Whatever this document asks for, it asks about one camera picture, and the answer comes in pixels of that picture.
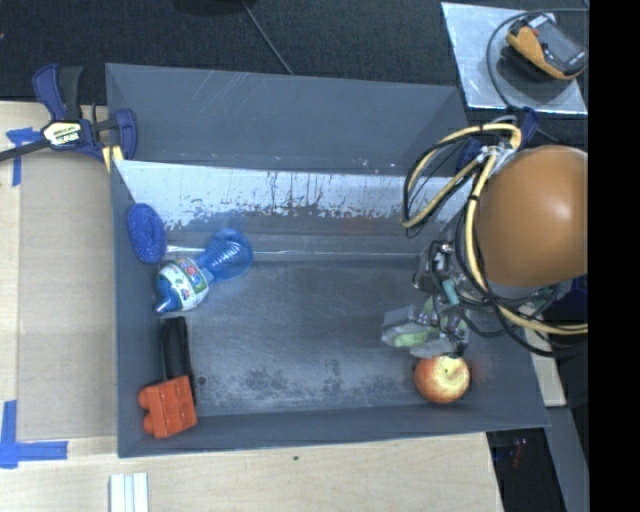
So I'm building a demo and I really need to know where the orange toy brick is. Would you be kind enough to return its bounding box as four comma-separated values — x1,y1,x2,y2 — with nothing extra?
137,374,199,441

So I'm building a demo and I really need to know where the yellow-green oblong thing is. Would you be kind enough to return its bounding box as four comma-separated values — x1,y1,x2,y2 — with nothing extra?
391,296,468,348

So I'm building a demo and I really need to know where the blue sponge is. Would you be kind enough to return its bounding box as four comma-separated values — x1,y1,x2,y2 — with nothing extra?
125,202,168,265

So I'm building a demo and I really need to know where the red and yellow apple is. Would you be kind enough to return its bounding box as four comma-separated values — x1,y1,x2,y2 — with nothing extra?
412,353,472,406

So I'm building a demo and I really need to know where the black flat block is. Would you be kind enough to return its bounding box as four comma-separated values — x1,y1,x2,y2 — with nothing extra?
159,315,197,385

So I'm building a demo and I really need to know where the blue printed plastic bottle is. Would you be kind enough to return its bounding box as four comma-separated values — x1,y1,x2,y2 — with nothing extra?
152,227,255,315

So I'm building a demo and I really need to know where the grey metal bin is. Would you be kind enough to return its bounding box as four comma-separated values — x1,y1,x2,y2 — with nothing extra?
104,62,552,459

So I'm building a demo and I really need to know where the brown cardboard board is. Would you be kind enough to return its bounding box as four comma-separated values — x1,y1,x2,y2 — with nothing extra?
16,150,119,442

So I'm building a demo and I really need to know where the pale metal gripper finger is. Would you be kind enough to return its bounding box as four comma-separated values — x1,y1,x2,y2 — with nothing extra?
381,306,434,333
408,338,469,359

